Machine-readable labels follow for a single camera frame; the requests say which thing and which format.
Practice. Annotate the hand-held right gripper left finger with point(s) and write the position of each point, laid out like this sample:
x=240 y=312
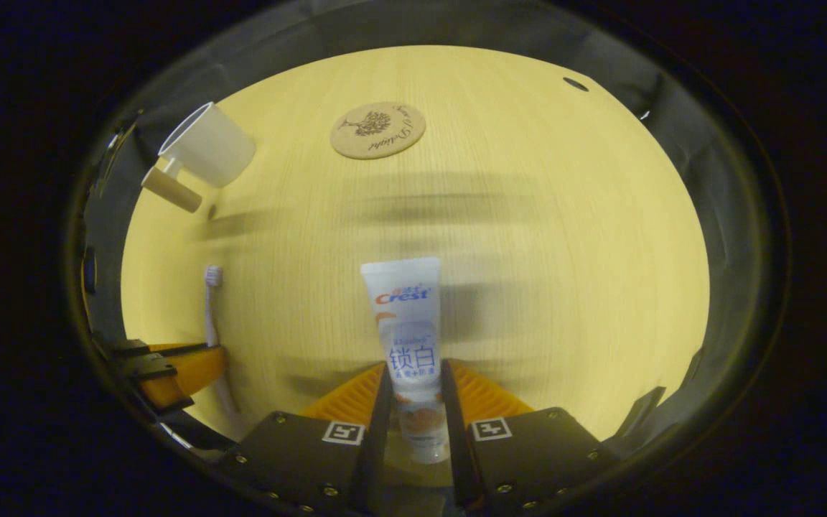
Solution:
x=376 y=445

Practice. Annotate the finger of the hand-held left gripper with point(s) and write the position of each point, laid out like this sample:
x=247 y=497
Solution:
x=133 y=348
x=151 y=370

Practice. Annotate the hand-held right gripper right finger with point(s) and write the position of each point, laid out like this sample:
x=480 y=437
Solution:
x=460 y=459

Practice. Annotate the white toothbrush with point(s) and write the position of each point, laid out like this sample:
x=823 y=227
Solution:
x=209 y=316

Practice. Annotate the white toothpaste tube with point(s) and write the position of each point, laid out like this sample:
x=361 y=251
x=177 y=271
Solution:
x=406 y=323

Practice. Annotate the white cup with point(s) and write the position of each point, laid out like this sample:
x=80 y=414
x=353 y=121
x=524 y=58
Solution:
x=212 y=151

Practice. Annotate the round wooden coaster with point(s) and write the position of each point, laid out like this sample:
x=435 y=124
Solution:
x=377 y=131

